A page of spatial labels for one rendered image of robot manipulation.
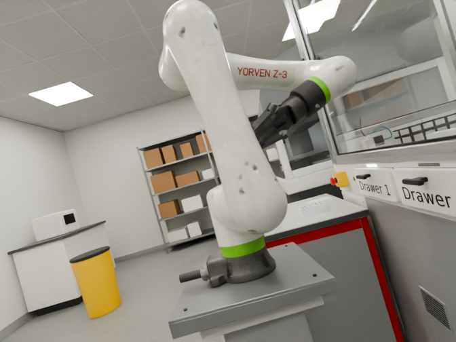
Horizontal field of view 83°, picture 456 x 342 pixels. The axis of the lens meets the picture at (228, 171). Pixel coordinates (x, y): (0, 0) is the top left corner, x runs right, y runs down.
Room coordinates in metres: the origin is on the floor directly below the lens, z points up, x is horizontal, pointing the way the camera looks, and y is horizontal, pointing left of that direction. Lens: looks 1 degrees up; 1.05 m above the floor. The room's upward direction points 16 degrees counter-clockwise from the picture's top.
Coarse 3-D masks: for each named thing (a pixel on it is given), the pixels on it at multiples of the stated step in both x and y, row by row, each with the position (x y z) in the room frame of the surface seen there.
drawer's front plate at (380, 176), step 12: (360, 168) 1.04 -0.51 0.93; (372, 168) 0.94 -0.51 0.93; (384, 168) 0.86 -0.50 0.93; (360, 180) 1.06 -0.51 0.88; (372, 180) 0.96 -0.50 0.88; (384, 180) 0.86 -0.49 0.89; (360, 192) 1.10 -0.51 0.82; (372, 192) 0.99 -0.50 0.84; (384, 192) 0.89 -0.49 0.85; (396, 192) 0.82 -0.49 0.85
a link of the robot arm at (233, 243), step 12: (216, 192) 0.65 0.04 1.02; (216, 204) 0.63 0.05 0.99; (216, 216) 0.65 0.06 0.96; (216, 228) 0.68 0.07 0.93; (228, 228) 0.65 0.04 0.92; (228, 240) 0.66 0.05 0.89; (240, 240) 0.65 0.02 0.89; (252, 240) 0.66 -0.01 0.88; (264, 240) 0.70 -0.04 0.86; (228, 252) 0.67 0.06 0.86; (240, 252) 0.65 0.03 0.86; (252, 252) 0.66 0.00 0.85
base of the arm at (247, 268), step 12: (264, 252) 0.68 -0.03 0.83; (216, 264) 0.68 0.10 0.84; (228, 264) 0.68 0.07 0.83; (240, 264) 0.65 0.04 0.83; (252, 264) 0.65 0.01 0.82; (264, 264) 0.67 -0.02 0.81; (180, 276) 0.70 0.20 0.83; (192, 276) 0.69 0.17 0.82; (204, 276) 0.68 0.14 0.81; (216, 276) 0.67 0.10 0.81; (228, 276) 0.67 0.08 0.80; (240, 276) 0.64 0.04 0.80; (252, 276) 0.64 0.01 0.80
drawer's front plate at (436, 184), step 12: (396, 168) 0.79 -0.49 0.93; (408, 168) 0.72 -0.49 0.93; (420, 168) 0.68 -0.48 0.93; (432, 168) 0.63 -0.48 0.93; (444, 168) 0.59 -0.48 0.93; (396, 180) 0.79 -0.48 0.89; (432, 180) 0.62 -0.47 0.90; (444, 180) 0.58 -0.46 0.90; (420, 192) 0.69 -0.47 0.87; (432, 192) 0.64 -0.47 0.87; (444, 192) 0.60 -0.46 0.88; (408, 204) 0.76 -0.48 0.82; (420, 204) 0.70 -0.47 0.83; (432, 204) 0.65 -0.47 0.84; (444, 204) 0.61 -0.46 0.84
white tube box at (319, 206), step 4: (316, 204) 1.26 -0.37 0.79; (320, 204) 1.22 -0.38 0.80; (324, 204) 1.22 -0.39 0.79; (300, 208) 1.27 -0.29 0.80; (308, 208) 1.23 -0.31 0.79; (312, 208) 1.22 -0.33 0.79; (316, 208) 1.22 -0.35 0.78; (320, 208) 1.22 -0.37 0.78; (324, 208) 1.22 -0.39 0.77; (300, 212) 1.26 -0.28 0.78; (304, 212) 1.23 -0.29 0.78; (308, 212) 1.23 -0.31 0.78; (312, 212) 1.22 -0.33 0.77; (316, 212) 1.22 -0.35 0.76; (304, 216) 1.23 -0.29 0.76
